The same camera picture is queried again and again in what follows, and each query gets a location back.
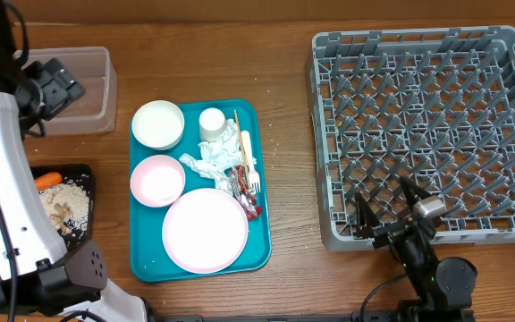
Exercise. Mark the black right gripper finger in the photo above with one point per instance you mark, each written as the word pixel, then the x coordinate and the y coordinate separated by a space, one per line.
pixel 412 192
pixel 367 220

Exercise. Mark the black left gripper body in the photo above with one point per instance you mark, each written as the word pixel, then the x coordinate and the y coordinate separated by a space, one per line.
pixel 49 94

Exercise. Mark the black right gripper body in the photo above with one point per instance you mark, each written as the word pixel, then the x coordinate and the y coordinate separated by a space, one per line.
pixel 394 230

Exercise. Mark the orange carrot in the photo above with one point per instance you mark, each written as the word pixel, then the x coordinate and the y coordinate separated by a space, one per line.
pixel 48 180

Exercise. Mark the white bowl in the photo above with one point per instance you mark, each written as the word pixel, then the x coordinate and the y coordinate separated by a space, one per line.
pixel 158 124

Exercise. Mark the pink bowl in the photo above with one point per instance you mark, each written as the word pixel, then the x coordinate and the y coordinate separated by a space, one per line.
pixel 157 181

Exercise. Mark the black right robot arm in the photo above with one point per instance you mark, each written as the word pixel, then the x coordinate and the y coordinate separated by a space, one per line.
pixel 444 286

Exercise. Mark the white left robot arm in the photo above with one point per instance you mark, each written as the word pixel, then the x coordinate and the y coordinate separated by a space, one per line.
pixel 38 273

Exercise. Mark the black food waste tray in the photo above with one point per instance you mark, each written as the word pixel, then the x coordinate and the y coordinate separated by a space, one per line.
pixel 81 176

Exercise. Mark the grey plastic dishwasher rack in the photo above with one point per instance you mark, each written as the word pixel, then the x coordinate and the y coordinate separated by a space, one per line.
pixel 434 105

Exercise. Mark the clear plastic bin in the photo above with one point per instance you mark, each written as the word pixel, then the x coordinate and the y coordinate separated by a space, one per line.
pixel 95 112

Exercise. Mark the pile of rice and peanuts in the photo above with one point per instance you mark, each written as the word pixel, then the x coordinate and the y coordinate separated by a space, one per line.
pixel 67 207

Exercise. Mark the white plastic fork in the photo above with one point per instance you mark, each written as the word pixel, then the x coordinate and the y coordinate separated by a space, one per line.
pixel 254 178

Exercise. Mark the red snack wrapper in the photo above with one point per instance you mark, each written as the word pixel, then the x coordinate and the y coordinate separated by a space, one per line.
pixel 245 195

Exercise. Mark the crumpled white tissue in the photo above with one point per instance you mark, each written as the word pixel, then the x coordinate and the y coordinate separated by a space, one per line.
pixel 217 157

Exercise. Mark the large white plate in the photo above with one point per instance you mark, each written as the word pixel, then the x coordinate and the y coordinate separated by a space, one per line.
pixel 205 231

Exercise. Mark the white paper cup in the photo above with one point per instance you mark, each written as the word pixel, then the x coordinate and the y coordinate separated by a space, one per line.
pixel 212 124

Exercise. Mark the wooden chopstick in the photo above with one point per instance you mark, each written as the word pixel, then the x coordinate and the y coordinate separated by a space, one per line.
pixel 244 158

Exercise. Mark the teal plastic serving tray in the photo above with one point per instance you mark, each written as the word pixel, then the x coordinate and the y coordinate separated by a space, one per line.
pixel 148 257

